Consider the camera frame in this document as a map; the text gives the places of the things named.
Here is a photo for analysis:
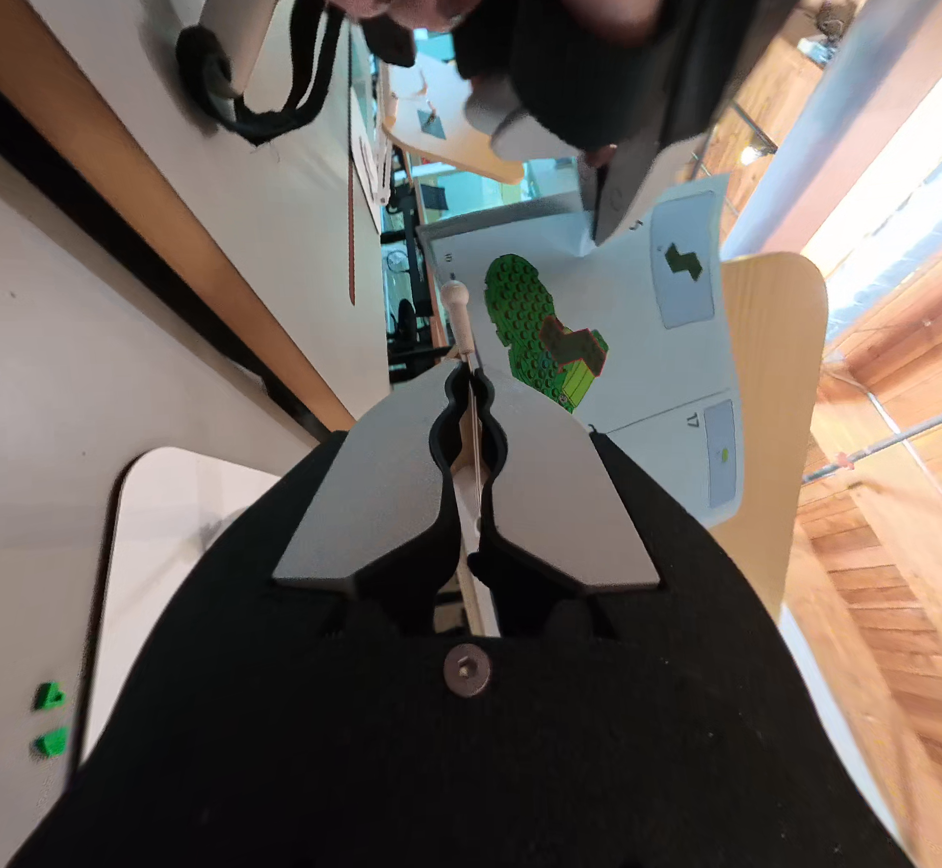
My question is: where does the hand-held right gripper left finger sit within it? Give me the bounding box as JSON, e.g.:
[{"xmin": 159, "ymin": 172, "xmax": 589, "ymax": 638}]
[{"xmin": 272, "ymin": 360, "xmax": 472, "ymax": 637}]

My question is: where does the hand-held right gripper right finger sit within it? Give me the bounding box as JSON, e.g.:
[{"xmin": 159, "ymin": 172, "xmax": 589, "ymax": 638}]
[{"xmin": 466, "ymin": 365, "xmax": 662, "ymax": 639}]

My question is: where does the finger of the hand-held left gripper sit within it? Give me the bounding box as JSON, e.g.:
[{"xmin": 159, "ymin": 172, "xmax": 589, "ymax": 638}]
[{"xmin": 580, "ymin": 134, "xmax": 711, "ymax": 248}]

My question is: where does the lego instruction booklet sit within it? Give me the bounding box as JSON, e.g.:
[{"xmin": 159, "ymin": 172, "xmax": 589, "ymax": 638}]
[{"xmin": 416, "ymin": 172, "xmax": 746, "ymax": 528}]

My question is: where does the white page holder peg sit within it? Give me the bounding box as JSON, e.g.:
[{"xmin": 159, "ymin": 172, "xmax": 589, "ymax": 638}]
[{"xmin": 439, "ymin": 279, "xmax": 488, "ymax": 516}]

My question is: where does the wooden book stand board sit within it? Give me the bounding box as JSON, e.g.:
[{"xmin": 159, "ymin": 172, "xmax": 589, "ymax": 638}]
[
  {"xmin": 708, "ymin": 252, "xmax": 830, "ymax": 625},
  {"xmin": 381, "ymin": 53, "xmax": 525, "ymax": 186}
]

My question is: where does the wooden office desk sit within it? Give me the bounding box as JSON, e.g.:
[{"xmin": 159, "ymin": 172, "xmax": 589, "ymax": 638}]
[{"xmin": 0, "ymin": 0, "xmax": 393, "ymax": 435}]

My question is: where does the metal ceiling rod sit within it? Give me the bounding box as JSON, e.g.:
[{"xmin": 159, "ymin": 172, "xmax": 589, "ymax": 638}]
[{"xmin": 802, "ymin": 418, "xmax": 942, "ymax": 486}]

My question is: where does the spare hand-held gripper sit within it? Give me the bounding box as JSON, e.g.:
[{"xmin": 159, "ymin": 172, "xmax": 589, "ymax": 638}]
[{"xmin": 175, "ymin": 0, "xmax": 348, "ymax": 148}]

